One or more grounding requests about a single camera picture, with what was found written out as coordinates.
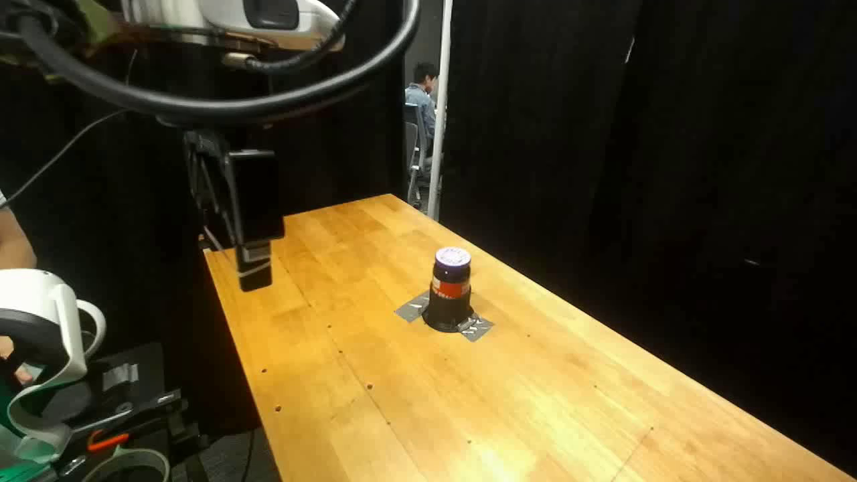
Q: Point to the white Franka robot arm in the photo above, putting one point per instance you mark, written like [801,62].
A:
[223,12]

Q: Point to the black curtain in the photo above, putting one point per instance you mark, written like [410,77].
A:
[679,178]

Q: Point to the red orange band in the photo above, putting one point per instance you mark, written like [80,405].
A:
[448,289]

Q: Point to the grey office chair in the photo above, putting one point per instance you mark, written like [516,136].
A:
[414,160]

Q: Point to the white vertical pole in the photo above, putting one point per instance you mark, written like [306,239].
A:
[440,107]

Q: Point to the grey duct tape piece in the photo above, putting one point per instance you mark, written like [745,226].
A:
[414,307]
[475,326]

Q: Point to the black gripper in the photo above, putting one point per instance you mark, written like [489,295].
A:
[255,195]

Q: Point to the seated person in blue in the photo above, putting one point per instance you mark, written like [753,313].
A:
[422,99]

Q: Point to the black equipment box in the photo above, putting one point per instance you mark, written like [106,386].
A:
[136,401]

